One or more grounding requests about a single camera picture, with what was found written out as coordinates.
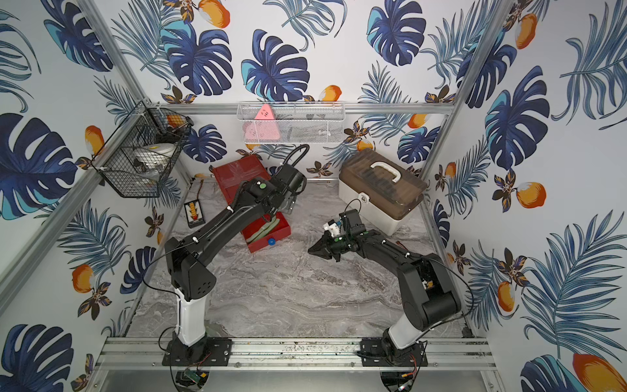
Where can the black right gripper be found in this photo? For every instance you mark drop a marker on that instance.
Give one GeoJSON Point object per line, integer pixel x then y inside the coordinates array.
{"type": "Point", "coordinates": [324, 249]}

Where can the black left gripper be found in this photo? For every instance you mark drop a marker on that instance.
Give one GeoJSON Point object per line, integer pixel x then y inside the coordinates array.
{"type": "Point", "coordinates": [283, 202]}

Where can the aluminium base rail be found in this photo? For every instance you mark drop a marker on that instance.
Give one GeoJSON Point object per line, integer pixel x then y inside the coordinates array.
{"type": "Point", "coordinates": [311, 354]}

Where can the black wire basket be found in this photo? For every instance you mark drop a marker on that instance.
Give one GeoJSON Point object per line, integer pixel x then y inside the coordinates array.
{"type": "Point", "coordinates": [139, 158]}

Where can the clear wall shelf tray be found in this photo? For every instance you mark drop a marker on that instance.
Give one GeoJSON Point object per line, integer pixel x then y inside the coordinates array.
{"type": "Point", "coordinates": [301, 122]}

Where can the pink triangle item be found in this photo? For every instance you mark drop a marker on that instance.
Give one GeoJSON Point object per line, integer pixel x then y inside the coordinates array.
{"type": "Point", "coordinates": [263, 128]}

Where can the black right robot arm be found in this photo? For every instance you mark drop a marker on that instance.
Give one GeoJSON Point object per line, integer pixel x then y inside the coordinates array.
{"type": "Point", "coordinates": [427, 292]}

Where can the red drawer cabinet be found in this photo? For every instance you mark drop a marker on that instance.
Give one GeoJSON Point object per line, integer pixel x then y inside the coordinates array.
{"type": "Point", "coordinates": [238, 183]}

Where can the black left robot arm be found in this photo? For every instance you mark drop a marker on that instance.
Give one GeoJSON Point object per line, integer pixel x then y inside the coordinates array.
{"type": "Point", "coordinates": [188, 259]}

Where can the white storage box brown lid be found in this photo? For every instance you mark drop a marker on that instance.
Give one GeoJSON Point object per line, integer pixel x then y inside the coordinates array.
{"type": "Point", "coordinates": [387, 193]}

